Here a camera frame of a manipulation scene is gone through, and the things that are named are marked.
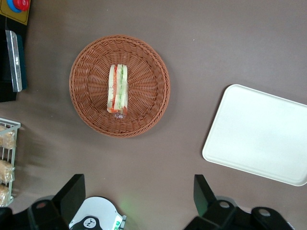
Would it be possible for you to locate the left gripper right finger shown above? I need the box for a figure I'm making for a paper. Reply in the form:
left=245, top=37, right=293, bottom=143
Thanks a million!
left=183, top=174, right=295, bottom=230

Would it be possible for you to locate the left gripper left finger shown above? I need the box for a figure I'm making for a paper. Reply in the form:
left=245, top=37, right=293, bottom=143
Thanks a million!
left=27, top=174, right=86, bottom=230

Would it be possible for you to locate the triangle sandwich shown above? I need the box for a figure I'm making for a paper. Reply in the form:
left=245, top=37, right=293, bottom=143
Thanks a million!
left=106, top=63, right=129, bottom=120

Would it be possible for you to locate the cream plastic tray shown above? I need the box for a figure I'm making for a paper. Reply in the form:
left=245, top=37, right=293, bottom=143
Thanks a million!
left=202, top=84, right=307, bottom=187

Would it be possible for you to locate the round brown wicker basket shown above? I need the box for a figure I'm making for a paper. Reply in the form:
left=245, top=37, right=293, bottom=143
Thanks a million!
left=69, top=34, right=171, bottom=138

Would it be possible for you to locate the wrapped fried snack pack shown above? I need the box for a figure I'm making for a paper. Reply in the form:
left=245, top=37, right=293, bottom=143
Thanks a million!
left=0, top=159, right=15, bottom=184
left=0, top=126, right=17, bottom=149
left=0, top=184, right=10, bottom=207

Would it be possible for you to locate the black control box yellow panel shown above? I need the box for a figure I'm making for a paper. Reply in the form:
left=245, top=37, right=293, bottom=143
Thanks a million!
left=0, top=0, right=32, bottom=103

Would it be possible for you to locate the silver metal bar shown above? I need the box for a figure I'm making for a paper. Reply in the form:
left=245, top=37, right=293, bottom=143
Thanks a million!
left=5, top=30, right=23, bottom=93

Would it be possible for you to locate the red emergency stop button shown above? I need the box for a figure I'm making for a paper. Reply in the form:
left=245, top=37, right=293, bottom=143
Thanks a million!
left=6, top=0, right=31, bottom=12

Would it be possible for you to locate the white wire rack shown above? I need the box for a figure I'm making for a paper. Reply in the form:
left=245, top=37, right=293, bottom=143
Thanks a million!
left=0, top=117, right=22, bottom=207

